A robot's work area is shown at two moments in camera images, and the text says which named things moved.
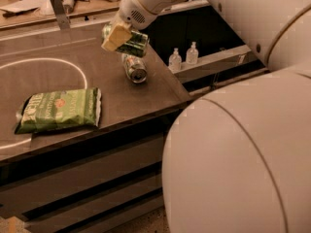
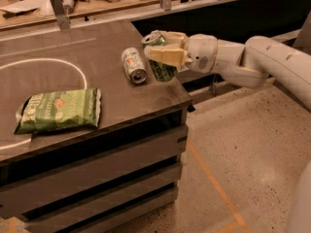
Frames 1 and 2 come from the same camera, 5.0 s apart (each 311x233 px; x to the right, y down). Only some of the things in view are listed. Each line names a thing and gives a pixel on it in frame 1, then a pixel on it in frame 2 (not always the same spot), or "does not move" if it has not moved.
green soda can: x=136 y=46 → x=161 y=71
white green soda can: x=135 y=67 does not move
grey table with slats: x=89 y=180 does not move
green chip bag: x=60 y=110 does not move
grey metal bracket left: x=60 y=16 does not move
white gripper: x=136 y=8 → x=203 y=51
